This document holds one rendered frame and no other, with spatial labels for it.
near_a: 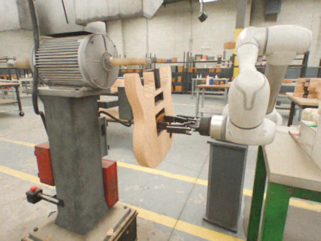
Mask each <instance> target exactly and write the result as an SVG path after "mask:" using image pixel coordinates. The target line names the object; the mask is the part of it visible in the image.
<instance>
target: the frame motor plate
mask: <svg viewBox="0 0 321 241"><path fill-rule="evenodd" d="M26 91H27V94H32V88H27V89H26ZM106 93H111V88H108V89H97V90H89V91H86V90H79V89H78V88H76V89H75V90H74V89H54V88H49V87H40V88H37V95H44V96H59V97H73V98H81V97H88V96H93V95H100V94H106Z"/></svg>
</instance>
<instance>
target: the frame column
mask: <svg viewBox="0 0 321 241"><path fill-rule="evenodd" d="M38 97H39V98H40V100H41V102H42V103H43V108H44V114H45V121H46V125H47V131H48V138H49V145H50V152H51V159H52V165H53V175H54V181H55V188H56V195H57V198H58V199H61V200H63V203H64V207H61V206H59V205H58V214H57V217H56V219H55V222H54V223H55V224H57V225H59V226H62V227H64V228H66V229H69V230H71V231H74V232H75V233H78V234H80V235H86V234H87V233H88V232H89V231H90V230H91V229H92V228H93V227H94V226H95V225H96V224H97V223H98V222H99V221H100V220H101V219H102V218H103V217H104V216H105V215H106V214H107V213H108V212H109V211H110V209H109V208H108V206H107V203H106V200H105V196H104V184H103V171H102V159H101V146H100V134H99V121H98V108H97V100H98V97H99V95H93V96H88V97H81V98H73V97H59V96H44V95H38Z"/></svg>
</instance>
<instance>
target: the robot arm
mask: <svg viewBox="0 0 321 241"><path fill-rule="evenodd" d="M311 43H312V33H311V31H310V30H308V29H307V28H305V27H301V26H299V25H276V26H271V27H253V26H250V27H248V28H245V29H244V30H243V31H242V32H241V33H240V35H239V37H238V39H237V42H236V56H237V59H238V64H239V73H240V74H239V75H238V76H236V77H235V78H234V80H233V81H232V83H231V86H230V88H229V92H228V104H227V105H226V107H225V108H224V110H223V113H222V114H221V116H217V115H213V116H212V118H211V117H206V116H202V117H201V118H200V119H199V116H189V115H181V114H177V116H169V115H164V122H157V129H159V130H166V132H167V133H175V134H186V135H191V134H192V132H199V134H200V135H202V136H210V137H211V138H212V139H215V140H217V141H224V142H232V143H236V144H244V145H250V146H262V145H268V144H272V142H273V140H274V138H275V135H276V126H282V117H281V115H280V114H279V113H278V112H277V110H276V109H275V108H274V106H275V104H276V101H277V98H278V93H279V90H280V87H281V85H282V82H283V79H284V76H285V73H286V70H287V68H288V65H289V64H290V63H291V62H292V61H293V60H294V59H295V58H296V56H297V55H301V54H303V53H305V52H307V50H308V49H309V48H310V46H311ZM260 55H265V58H266V61H267V64H266V69H265V73H264V75H263V74H262V73H260V72H259V71H257V69H256V67H255V62H256V59H257V56H260ZM168 123H180V124H168Z"/></svg>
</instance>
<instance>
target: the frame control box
mask: <svg viewBox="0 0 321 241"><path fill-rule="evenodd" d="M100 113H104V114H106V115H108V116H110V117H111V118H113V119H114V120H116V121H117V122H118V123H120V124H122V125H123V126H126V127H131V125H132V123H131V120H133V119H134V115H133V110H132V107H131V104H130V102H129V100H128V97H127V96H126V92H125V87H124V86H121V87H118V114H119V119H126V120H128V122H129V125H127V124H125V123H123V122H121V121H120V120H119V119H117V118H116V117H114V116H113V115H111V114H109V113H107V112H106V111H103V110H101V111H99V112H98V117H100V116H101V115H100Z"/></svg>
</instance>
